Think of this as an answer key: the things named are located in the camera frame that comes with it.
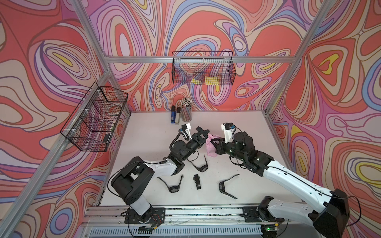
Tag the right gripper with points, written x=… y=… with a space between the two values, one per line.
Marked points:
x=219 y=147

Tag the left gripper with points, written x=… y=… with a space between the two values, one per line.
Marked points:
x=197 y=142

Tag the pink microfibre cloth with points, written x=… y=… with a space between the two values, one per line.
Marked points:
x=210 y=149

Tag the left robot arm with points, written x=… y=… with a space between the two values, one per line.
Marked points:
x=130 y=181

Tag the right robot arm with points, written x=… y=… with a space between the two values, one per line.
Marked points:
x=326 y=210

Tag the blue marker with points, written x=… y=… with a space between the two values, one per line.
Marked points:
x=173 y=114

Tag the pencil cup with pencils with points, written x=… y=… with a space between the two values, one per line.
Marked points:
x=186 y=109

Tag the small yellow block in basket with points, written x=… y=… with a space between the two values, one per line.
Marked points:
x=195 y=81

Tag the yellow sponge in basket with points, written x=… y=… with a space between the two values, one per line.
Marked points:
x=211 y=80

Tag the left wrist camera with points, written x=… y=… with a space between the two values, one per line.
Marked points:
x=185 y=131

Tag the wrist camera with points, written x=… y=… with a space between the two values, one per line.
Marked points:
x=229 y=130
x=185 y=131

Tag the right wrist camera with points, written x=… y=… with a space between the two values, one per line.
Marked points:
x=229 y=130

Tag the back wall wire basket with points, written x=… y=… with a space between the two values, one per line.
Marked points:
x=198 y=64

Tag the wall wire basket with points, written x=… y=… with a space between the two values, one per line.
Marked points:
x=91 y=126
x=198 y=64

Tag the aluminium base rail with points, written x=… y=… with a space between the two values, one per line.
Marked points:
x=177 y=215

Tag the left wall wire basket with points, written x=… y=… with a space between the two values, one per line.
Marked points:
x=91 y=126

